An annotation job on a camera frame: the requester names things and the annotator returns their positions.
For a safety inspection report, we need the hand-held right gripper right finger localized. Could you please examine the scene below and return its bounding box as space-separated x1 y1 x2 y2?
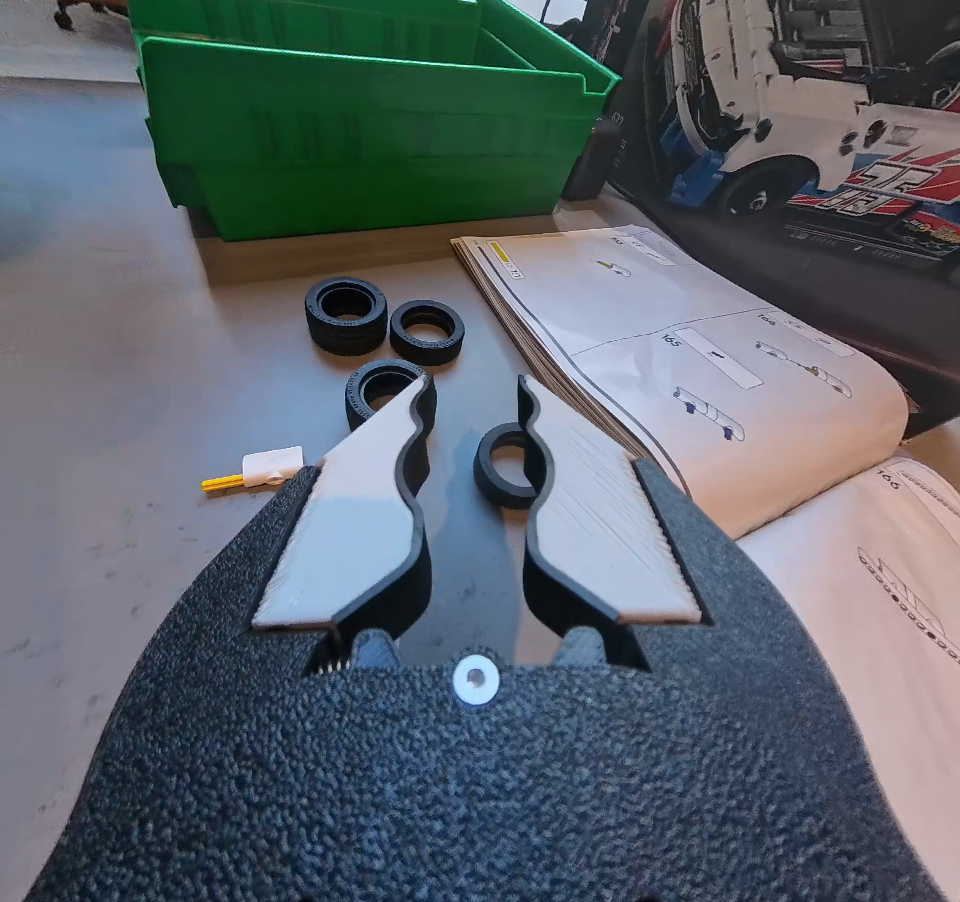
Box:
517 374 704 627

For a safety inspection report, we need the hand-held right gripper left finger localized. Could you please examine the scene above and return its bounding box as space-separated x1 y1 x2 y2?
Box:
251 373 438 632

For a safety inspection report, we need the white brick connector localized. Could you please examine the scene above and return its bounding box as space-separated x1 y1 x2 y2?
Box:
241 446 306 488

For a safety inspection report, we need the white instruction booklet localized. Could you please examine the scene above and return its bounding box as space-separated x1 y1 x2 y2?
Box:
450 223 960 902

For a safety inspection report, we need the green box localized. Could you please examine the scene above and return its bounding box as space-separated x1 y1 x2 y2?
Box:
120 0 624 242

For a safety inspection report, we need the grey desk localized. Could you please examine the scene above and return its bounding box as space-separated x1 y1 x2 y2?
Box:
0 73 751 902

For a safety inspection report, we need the black toy tyre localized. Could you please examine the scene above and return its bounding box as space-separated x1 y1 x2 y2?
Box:
303 276 390 357
388 299 466 367
345 358 436 432
472 422 552 511

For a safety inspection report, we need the dark cardboard box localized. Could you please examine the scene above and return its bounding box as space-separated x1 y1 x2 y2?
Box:
600 0 960 438

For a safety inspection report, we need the black power adapter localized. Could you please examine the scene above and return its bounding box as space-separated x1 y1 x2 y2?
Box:
562 116 625 202

